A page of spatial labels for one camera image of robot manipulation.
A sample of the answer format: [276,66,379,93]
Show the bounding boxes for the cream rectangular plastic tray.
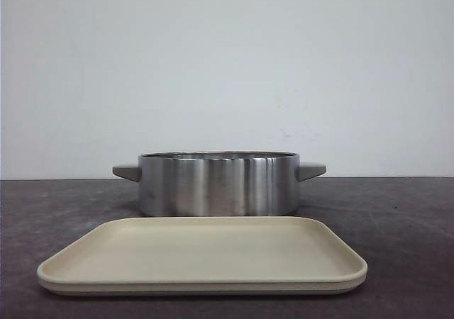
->
[36,216,367,296]

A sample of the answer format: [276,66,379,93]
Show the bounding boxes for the stainless steel steamer pot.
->
[112,151,326,217]

